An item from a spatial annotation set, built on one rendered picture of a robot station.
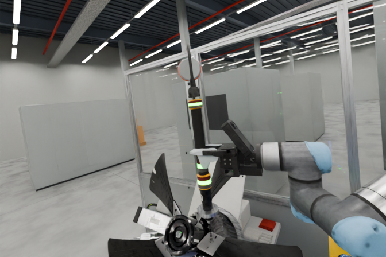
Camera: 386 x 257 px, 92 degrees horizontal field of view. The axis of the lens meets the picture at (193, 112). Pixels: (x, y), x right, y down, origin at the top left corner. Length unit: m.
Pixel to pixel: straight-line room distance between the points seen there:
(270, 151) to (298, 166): 0.07
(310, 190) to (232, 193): 0.50
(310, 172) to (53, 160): 5.74
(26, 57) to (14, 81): 1.35
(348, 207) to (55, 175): 5.88
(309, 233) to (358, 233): 1.01
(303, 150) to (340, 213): 0.14
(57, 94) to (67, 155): 7.12
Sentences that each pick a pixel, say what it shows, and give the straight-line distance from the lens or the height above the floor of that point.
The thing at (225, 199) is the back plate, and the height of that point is 1.18.
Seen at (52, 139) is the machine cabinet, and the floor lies 1.15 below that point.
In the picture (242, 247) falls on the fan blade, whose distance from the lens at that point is 0.73.
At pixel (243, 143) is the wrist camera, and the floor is 1.52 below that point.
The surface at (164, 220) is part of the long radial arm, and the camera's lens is 1.00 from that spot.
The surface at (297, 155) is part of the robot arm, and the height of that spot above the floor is 1.49.
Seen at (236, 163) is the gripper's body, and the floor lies 1.47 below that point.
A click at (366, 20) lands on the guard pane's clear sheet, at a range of 1.25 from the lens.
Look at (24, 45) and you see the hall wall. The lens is 13.08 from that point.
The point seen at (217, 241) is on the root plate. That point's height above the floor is 1.19.
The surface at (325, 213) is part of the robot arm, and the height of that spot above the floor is 1.40.
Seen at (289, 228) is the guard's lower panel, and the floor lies 0.81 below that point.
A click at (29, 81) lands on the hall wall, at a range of 12.66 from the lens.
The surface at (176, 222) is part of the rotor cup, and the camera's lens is 0.76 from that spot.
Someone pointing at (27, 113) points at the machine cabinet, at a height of 1.87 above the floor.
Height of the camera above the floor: 1.65
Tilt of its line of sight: 3 degrees down
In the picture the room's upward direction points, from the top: 7 degrees counter-clockwise
